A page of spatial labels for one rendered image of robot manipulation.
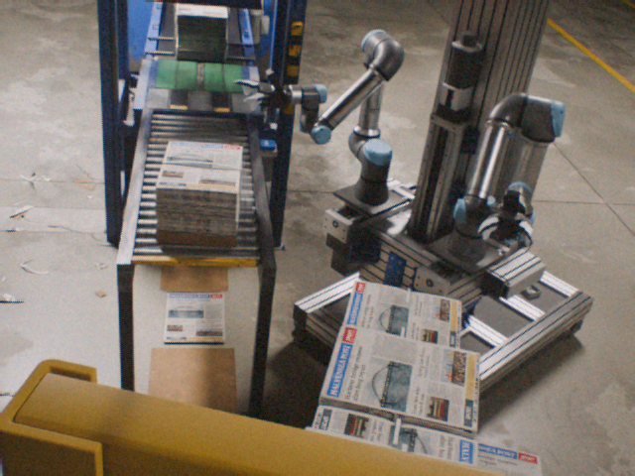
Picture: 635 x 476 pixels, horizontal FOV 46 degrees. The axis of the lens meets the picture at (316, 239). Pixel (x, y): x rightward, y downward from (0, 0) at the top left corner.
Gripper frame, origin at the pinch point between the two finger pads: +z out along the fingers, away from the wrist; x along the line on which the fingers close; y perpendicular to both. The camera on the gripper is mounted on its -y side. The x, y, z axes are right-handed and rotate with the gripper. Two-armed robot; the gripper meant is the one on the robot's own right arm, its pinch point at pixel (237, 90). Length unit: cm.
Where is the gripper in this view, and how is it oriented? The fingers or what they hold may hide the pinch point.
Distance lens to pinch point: 293.3
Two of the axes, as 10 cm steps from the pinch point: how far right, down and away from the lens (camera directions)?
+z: -9.4, 0.8, -3.2
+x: -2.9, -6.5, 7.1
